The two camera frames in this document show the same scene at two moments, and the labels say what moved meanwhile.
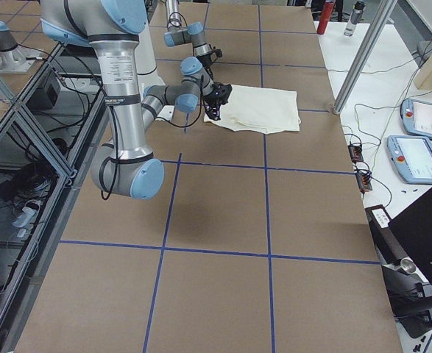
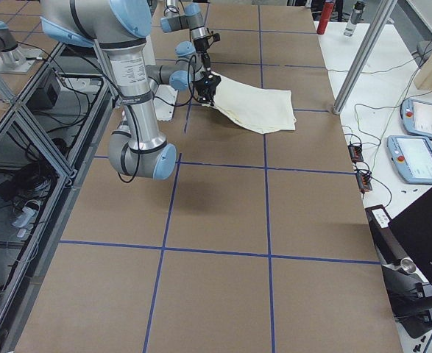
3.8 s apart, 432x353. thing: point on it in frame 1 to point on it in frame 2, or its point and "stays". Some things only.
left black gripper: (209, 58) to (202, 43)
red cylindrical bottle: (327, 6) stays
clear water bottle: (355, 18) stays
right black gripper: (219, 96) to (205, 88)
